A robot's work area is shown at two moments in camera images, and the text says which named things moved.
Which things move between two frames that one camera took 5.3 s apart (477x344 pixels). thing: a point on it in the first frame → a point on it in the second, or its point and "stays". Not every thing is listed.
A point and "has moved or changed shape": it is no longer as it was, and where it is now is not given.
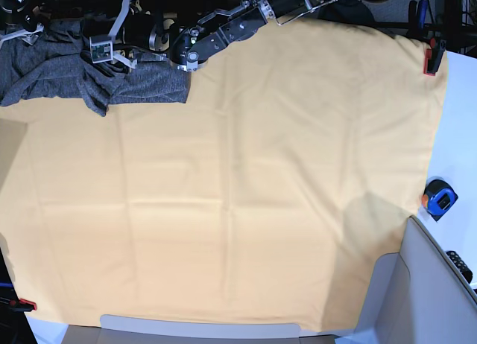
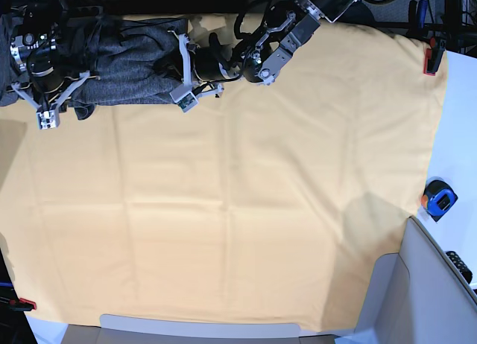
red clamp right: (433, 56) stays
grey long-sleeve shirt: (52, 63) has moved or changed shape
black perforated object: (463, 266) stays
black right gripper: (102, 48) → (171, 65)
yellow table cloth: (299, 155) stays
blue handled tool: (422, 10) stays
